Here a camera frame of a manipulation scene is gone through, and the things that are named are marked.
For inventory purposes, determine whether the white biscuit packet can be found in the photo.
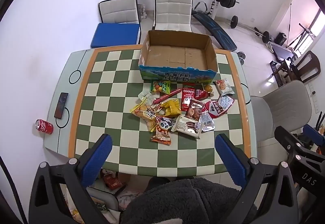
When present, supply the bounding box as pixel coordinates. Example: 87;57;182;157
171;115;202;139

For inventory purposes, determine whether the small clear packet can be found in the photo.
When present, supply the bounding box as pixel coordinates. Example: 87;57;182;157
138;92;154;105

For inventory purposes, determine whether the small red sausage packet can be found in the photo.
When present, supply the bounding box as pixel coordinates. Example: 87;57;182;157
195;89;212;100

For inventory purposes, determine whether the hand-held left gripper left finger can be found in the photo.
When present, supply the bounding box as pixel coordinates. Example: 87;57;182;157
29;134;113;224

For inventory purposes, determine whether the cardboard box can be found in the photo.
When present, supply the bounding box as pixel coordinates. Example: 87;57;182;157
138;30;217;84

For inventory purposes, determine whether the orange panda snack packet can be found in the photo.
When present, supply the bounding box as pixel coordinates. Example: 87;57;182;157
150;116;176;146

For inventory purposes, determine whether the white cookie packet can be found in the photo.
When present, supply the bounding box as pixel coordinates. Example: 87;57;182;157
214;79;234;96

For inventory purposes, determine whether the yellow puff snack packet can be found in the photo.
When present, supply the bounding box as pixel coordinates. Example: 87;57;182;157
130;102;158;132

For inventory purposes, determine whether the black speaker box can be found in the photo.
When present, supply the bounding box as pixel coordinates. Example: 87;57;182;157
275;32;288;46

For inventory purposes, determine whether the person's dark fleece jacket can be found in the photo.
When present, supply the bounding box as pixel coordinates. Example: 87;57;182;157
119;177;257;224

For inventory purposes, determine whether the clear snack packet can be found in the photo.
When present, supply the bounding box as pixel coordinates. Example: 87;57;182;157
199;111;216;132

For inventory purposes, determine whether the black smartphone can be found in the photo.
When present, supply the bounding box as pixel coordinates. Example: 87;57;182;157
54;92;69;119

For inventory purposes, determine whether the grey chair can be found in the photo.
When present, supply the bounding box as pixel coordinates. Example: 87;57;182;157
249;80;313;154

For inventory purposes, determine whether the red and white snack packet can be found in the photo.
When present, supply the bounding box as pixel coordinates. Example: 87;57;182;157
205;95;235;119

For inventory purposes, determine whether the red sausage stick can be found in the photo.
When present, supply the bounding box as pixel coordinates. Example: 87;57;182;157
152;88;182;105

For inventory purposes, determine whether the white chair with black frame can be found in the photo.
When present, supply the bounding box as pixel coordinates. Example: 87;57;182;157
99;0;140;24

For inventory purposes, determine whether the white padded chair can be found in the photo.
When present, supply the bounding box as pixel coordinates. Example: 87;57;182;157
152;0;193;33

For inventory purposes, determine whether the black weight bench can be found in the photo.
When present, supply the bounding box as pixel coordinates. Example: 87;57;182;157
191;12;238;52

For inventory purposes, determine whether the brown cookie packet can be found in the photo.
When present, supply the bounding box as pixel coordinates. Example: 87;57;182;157
185;98;206;121

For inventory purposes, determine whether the tall red snack packet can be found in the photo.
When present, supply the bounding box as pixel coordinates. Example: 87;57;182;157
181;83;196;112

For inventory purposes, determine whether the grey desk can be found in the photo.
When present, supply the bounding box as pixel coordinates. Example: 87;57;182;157
269;42;299;62

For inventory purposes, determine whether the green candy packet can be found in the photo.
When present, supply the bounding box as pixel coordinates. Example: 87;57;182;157
152;81;171;95

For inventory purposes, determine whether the red box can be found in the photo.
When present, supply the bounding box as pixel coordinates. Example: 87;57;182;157
104;174;123;190

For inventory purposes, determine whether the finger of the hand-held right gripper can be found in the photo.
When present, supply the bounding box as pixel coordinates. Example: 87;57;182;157
274;126;325;162
303;124;325;147

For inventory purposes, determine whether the small barbell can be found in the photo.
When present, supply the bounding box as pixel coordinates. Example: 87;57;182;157
230;16;270;44

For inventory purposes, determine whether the exercise machine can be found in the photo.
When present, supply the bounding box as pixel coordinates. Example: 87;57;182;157
287;2;316;53

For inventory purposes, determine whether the dark wooden chair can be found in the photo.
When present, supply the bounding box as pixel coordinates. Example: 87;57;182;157
273;50;321;88

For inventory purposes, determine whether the red cola can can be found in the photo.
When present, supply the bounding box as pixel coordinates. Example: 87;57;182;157
35;119;54;135

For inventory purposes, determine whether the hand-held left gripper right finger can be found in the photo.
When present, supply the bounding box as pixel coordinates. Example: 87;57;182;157
215;134;299;224

